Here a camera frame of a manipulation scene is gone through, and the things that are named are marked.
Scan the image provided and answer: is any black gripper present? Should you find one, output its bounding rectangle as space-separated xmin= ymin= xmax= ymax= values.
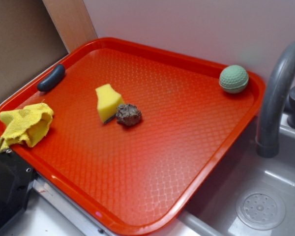
xmin=0 ymin=149 xmax=35 ymax=233

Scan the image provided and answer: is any yellow cloth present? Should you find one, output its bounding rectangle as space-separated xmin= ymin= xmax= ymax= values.
xmin=0 ymin=103 xmax=54 ymax=153

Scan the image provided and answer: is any dark grey oblong object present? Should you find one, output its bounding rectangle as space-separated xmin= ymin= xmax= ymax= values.
xmin=37 ymin=64 xmax=65 ymax=92

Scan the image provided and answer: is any yellow sponge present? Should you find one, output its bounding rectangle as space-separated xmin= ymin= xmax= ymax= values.
xmin=95 ymin=84 xmax=124 ymax=123

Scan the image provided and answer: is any brown crumpled lump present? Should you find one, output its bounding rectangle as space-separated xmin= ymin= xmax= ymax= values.
xmin=116 ymin=104 xmax=142 ymax=126

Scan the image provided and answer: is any red plastic tray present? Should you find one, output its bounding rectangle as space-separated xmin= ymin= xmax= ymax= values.
xmin=0 ymin=38 xmax=265 ymax=236

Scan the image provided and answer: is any brown cardboard panel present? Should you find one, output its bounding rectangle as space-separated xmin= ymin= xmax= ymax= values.
xmin=0 ymin=0 xmax=67 ymax=103

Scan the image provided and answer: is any wooden board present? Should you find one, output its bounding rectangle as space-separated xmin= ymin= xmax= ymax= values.
xmin=43 ymin=0 xmax=97 ymax=53

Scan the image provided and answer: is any grey sink basin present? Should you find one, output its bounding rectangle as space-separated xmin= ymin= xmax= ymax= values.
xmin=179 ymin=118 xmax=295 ymax=236

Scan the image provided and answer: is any green dimpled ball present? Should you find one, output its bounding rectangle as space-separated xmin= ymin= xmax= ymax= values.
xmin=219 ymin=65 xmax=249 ymax=94

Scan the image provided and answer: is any sink drain cover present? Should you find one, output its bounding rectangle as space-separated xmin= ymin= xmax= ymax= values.
xmin=236 ymin=188 xmax=286 ymax=231

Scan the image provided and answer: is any grey faucet spout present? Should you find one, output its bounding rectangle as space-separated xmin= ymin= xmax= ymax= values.
xmin=256 ymin=41 xmax=295 ymax=158

